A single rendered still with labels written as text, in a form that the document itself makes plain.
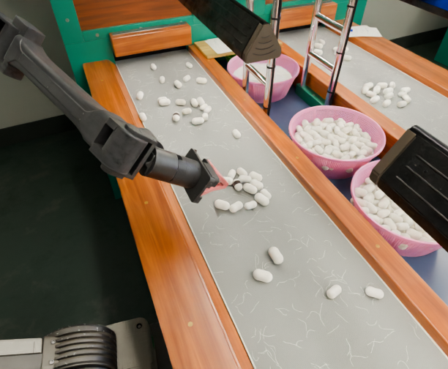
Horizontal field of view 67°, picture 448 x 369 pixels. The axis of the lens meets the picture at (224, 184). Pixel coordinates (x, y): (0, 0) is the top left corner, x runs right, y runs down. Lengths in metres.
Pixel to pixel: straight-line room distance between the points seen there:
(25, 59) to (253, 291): 0.62
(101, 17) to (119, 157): 0.91
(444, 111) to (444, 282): 0.62
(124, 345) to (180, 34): 1.08
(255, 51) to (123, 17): 0.82
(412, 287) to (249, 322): 0.31
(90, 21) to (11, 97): 1.10
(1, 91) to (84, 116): 1.78
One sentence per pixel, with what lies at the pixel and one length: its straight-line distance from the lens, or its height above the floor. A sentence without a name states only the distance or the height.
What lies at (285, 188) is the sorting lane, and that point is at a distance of 0.85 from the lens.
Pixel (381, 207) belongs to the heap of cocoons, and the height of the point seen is 0.74.
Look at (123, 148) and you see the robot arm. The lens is 0.56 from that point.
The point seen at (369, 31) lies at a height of 0.77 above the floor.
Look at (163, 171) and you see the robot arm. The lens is 0.61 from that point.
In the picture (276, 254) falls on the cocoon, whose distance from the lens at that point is 0.70.
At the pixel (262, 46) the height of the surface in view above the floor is 1.07.
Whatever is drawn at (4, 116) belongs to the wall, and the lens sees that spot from 2.47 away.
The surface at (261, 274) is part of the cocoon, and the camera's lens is 0.67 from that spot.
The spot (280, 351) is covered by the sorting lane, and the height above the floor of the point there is 0.74.
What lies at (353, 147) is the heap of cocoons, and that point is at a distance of 1.02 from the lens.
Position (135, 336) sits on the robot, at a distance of 0.95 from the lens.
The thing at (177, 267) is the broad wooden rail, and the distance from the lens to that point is 0.67.
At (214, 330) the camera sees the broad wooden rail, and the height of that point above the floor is 0.77.
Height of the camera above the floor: 1.33
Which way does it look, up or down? 44 degrees down
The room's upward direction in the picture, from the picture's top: straight up
